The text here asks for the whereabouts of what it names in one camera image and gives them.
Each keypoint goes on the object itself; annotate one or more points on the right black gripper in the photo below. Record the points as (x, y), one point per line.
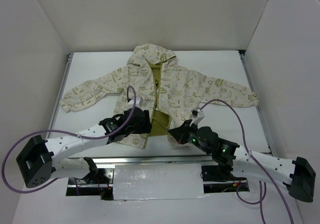
(180, 133)

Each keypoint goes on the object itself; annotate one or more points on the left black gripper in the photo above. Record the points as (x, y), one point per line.
(144, 123)

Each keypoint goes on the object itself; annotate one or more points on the cream jacket with green print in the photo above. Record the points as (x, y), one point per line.
(169, 91)

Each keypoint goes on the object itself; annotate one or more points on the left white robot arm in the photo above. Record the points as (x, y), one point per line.
(39, 158)

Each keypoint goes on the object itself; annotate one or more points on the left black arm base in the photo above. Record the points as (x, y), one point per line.
(95, 174)

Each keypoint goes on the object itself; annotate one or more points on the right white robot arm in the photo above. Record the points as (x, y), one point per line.
(295, 175)

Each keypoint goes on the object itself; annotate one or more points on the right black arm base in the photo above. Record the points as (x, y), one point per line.
(214, 172)

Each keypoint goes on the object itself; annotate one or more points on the silver foil covered panel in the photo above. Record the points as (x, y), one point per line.
(158, 181)

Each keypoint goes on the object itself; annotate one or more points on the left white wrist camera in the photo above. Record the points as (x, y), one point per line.
(134, 102)

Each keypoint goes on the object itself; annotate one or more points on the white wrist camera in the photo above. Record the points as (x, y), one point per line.
(134, 102)
(197, 116)

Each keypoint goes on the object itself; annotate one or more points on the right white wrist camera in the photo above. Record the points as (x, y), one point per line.
(197, 116)

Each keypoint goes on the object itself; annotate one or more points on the aluminium front rail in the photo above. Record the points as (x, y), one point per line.
(150, 160)

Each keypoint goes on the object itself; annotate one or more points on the left aluminium frame rail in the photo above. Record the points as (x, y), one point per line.
(60, 91)

